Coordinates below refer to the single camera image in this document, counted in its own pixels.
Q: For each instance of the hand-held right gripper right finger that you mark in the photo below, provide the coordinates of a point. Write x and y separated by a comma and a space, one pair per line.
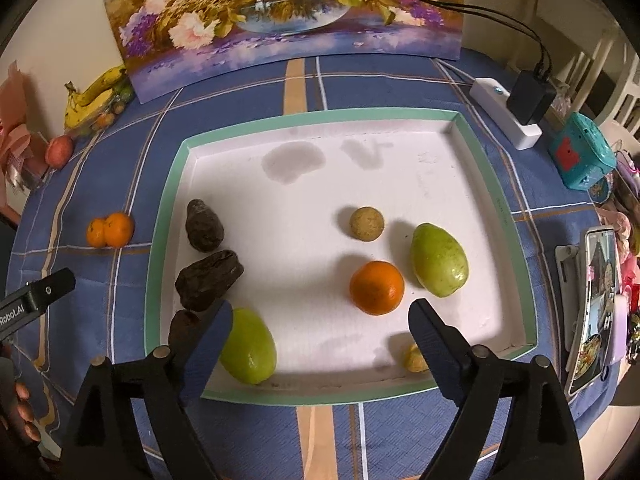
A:
435, 355

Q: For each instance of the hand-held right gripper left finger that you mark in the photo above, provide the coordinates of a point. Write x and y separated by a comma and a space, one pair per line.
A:
205, 355

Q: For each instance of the small yellow fruit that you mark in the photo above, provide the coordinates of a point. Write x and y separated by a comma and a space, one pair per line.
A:
414, 359

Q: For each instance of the dark brown avocado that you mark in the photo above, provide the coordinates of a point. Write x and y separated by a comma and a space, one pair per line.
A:
204, 225
209, 280
182, 330

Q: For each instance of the green mango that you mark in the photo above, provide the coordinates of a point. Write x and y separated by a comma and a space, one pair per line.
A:
250, 350
439, 260

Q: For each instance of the round tan fruit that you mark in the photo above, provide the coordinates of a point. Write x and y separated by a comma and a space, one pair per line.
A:
367, 223

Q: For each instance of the white tray with teal rim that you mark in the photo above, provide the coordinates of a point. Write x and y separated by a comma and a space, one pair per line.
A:
300, 240

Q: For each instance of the person's left hand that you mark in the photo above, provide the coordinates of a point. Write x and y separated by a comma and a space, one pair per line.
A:
25, 410

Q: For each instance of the small orange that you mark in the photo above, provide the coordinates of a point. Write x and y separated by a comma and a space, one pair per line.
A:
95, 234

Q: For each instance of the red apple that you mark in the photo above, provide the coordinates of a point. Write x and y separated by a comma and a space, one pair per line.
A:
59, 151

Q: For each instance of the white phone stand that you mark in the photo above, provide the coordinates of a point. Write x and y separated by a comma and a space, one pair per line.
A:
565, 270

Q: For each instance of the pink wrapped flower bouquet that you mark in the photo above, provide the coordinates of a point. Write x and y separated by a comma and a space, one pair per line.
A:
20, 135

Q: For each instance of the smartphone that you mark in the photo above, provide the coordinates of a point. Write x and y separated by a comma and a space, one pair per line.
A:
597, 285

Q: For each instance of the small tangerine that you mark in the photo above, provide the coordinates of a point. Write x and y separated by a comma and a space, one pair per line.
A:
105, 120

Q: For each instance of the yellow banana bunch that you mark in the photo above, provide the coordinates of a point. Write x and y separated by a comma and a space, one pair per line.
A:
82, 110

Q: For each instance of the small green fruit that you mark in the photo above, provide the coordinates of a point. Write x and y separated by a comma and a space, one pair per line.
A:
124, 91

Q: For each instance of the pink fabric item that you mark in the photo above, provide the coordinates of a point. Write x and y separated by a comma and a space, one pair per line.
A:
617, 225

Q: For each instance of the teal toy box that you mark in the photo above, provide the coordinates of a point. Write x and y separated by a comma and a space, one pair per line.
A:
585, 155

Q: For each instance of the white power strip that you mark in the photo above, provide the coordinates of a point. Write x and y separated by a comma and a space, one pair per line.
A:
492, 97

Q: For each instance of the black charger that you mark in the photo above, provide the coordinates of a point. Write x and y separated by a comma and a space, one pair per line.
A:
530, 97

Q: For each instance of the blue plaid tablecloth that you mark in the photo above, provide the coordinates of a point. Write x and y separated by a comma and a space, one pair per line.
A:
380, 85

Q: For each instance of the flower bouquet painting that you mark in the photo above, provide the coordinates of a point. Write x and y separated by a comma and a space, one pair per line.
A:
225, 20

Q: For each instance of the white chair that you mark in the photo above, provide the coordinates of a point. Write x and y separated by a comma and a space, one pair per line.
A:
600, 60

